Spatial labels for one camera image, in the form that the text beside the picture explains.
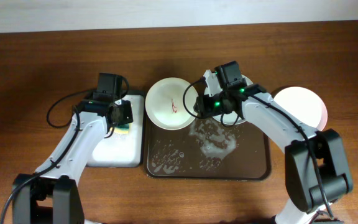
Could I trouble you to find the small soapy water tray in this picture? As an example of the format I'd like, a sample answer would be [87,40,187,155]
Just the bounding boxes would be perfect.
[87,90,145,167]

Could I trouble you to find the cream plate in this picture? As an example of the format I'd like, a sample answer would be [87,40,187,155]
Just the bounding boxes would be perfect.
[145,77,195,130]

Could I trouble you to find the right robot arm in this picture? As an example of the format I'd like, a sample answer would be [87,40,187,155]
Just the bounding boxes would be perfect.
[190,61,354,223]

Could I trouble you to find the large brown plastic tray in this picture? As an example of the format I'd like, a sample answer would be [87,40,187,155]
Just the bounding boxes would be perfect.
[144,118,272,181]

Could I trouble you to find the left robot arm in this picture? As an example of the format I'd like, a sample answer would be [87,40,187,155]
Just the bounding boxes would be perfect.
[0,73,133,223]

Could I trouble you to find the white pinkish plate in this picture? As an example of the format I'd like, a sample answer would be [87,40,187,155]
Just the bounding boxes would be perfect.
[273,86,328,131]

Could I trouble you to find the pale green plate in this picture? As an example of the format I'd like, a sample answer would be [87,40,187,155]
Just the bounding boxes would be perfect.
[203,70,253,126]

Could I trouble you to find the green and yellow sponge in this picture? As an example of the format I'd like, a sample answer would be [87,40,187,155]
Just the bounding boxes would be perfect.
[114,124,131,134]

